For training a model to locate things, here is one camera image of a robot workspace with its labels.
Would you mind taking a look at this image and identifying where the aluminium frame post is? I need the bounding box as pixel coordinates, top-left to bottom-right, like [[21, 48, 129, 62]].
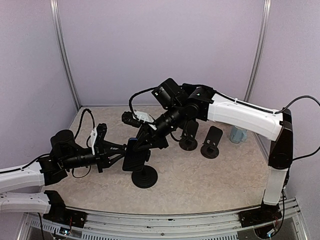
[[244, 0, 272, 102], [49, 0, 82, 111]]

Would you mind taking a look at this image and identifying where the black pole phone stand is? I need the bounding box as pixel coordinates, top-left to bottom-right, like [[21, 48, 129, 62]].
[[131, 150, 158, 189]]

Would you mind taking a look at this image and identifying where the black folding stand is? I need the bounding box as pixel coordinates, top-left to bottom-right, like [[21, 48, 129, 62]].
[[200, 126, 223, 159], [179, 119, 199, 151]]

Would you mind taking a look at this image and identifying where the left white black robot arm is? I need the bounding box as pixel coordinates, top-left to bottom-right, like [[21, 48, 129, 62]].
[[0, 129, 126, 223]]

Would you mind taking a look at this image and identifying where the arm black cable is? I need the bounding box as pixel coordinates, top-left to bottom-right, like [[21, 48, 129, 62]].
[[0, 108, 97, 179], [128, 86, 320, 162]]

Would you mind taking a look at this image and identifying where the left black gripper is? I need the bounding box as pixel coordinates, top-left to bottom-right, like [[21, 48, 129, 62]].
[[61, 139, 126, 173]]

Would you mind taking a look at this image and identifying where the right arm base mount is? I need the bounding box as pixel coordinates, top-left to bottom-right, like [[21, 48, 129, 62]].
[[238, 208, 282, 228]]

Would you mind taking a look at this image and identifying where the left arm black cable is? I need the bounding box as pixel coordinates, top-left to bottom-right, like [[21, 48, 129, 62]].
[[0, 108, 97, 179]]

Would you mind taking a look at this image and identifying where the blue phone black screen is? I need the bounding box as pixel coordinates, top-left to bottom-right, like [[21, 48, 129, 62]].
[[122, 138, 148, 172]]

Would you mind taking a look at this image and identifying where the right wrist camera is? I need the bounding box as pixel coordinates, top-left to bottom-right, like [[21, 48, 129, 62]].
[[121, 110, 157, 130]]

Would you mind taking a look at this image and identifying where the front aluminium rail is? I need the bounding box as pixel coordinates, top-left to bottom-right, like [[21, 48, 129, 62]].
[[17, 198, 310, 240]]

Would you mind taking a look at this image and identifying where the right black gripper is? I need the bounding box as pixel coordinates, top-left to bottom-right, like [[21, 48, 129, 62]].
[[135, 102, 187, 151]]

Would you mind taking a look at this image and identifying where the light blue mug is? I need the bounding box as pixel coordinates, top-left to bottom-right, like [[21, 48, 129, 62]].
[[229, 126, 248, 144]]

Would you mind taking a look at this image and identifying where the left aluminium frame post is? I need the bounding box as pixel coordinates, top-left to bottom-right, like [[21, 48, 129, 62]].
[[49, 0, 82, 111]]

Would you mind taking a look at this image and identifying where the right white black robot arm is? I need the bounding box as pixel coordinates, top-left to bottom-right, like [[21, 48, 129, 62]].
[[133, 78, 294, 222]]

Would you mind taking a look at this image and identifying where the right aluminium frame post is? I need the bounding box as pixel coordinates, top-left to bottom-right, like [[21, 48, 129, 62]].
[[244, 0, 272, 102]]

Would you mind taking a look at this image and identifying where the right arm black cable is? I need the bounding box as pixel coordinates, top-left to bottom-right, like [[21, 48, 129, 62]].
[[128, 86, 320, 162]]

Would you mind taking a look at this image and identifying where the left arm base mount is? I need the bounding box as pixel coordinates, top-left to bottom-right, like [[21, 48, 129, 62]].
[[43, 206, 87, 228]]

